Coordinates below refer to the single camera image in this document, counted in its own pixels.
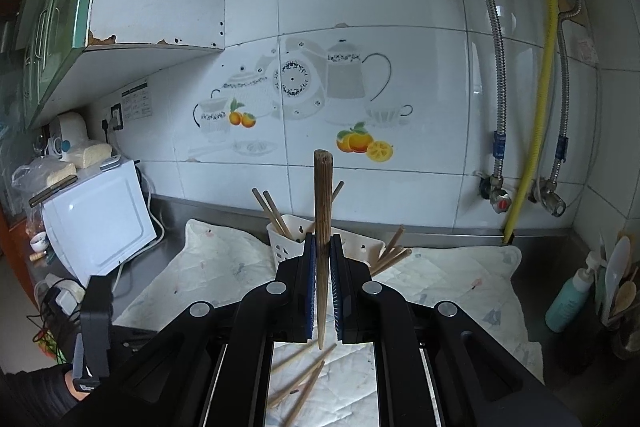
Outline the black utensil pot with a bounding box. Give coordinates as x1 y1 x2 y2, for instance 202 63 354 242
596 231 640 353

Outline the beige plastic utensil holder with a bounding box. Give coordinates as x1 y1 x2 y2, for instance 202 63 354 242
267 215 386 267

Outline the brown wooden chopstick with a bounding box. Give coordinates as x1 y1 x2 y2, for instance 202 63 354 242
370 248 412 277
283 374 319 427
262 191 293 239
267 359 324 407
314 150 333 350
271 343 337 376
252 187 291 239
371 225 405 269
305 180 345 234

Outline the left braided metal hose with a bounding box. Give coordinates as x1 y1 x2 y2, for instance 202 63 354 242
430 0 512 212

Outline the person's left hand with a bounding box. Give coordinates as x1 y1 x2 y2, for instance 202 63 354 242
63 363 94 403

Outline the teal soap bottle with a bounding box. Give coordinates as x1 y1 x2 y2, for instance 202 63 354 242
544 251 601 333

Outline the green wall cabinet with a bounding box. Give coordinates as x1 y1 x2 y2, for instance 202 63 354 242
15 0 226 128

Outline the yellow gas hose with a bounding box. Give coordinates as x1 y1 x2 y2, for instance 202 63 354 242
502 0 558 245

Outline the white microwave oven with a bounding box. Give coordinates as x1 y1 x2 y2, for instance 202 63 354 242
42 160 156 286

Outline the white quilted patterned mat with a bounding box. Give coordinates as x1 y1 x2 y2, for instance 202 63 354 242
115 219 544 426

